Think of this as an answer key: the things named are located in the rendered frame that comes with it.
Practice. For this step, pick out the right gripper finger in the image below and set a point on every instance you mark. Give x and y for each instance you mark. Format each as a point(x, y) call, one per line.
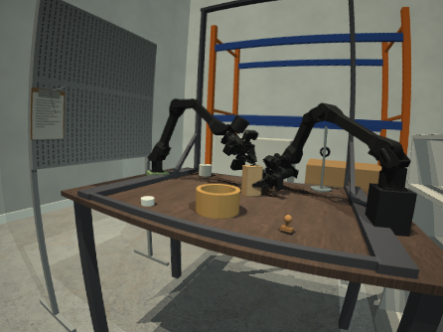
point(249, 150)
point(246, 158)

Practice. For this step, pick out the black metal gantry frame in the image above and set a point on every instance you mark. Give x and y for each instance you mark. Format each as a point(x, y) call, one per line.
point(350, 173)

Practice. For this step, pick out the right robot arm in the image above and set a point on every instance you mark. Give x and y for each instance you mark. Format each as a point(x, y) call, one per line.
point(176, 109)

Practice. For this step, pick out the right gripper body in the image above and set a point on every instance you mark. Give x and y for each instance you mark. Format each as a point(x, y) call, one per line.
point(251, 134)

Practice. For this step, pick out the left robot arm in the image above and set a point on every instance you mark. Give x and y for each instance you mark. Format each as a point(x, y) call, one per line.
point(386, 151)

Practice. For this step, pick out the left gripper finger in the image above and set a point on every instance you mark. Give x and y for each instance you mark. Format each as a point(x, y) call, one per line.
point(266, 182)

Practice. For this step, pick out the brown cardboard box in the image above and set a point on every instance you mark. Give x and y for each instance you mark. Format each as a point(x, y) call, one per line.
point(250, 175)

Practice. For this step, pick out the dark grey pegboard panel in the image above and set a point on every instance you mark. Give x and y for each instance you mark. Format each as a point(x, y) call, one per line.
point(100, 125)
point(76, 47)

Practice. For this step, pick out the white ruled paper sheet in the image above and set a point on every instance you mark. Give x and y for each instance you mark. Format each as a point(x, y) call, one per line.
point(47, 117)

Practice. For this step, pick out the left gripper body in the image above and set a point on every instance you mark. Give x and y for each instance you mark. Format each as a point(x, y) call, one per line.
point(276, 181)

